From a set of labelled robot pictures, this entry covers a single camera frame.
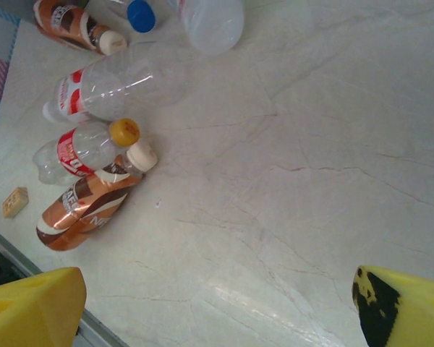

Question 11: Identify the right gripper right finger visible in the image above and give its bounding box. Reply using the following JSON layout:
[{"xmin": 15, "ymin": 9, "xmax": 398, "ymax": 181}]
[{"xmin": 352, "ymin": 265, "xmax": 434, "ymax": 347}]

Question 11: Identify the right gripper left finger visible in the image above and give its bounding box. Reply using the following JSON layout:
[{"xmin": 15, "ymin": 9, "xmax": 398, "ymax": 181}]
[{"xmin": 0, "ymin": 266, "xmax": 88, "ymax": 347}]

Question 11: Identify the copper coffee bottle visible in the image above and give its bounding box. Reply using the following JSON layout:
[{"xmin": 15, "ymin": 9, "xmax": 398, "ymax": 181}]
[
  {"xmin": 35, "ymin": 139, "xmax": 158, "ymax": 252},
  {"xmin": 33, "ymin": 0, "xmax": 128, "ymax": 56}
]

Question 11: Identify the clear bottle red label yellow cap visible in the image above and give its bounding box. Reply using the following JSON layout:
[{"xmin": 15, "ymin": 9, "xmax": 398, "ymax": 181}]
[{"xmin": 32, "ymin": 118, "xmax": 142, "ymax": 187}]

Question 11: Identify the clear bottle red white label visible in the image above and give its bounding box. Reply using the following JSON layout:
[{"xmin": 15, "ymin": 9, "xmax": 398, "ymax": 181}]
[{"xmin": 42, "ymin": 40, "xmax": 189, "ymax": 124}]

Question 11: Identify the small wooden block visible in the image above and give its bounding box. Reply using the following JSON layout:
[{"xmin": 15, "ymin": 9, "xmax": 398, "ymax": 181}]
[{"xmin": 1, "ymin": 186, "xmax": 30, "ymax": 220}]

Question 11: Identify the clear bottle blue cap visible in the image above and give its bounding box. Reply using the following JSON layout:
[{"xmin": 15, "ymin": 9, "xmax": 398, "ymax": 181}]
[{"xmin": 104, "ymin": 0, "xmax": 157, "ymax": 34}]

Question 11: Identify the white bottle red cap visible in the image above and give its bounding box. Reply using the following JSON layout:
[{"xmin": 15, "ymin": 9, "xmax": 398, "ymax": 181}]
[{"xmin": 169, "ymin": 0, "xmax": 245, "ymax": 56}]

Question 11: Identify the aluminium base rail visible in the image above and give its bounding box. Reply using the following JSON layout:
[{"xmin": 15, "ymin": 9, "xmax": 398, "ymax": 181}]
[{"xmin": 0, "ymin": 220, "xmax": 126, "ymax": 347}]

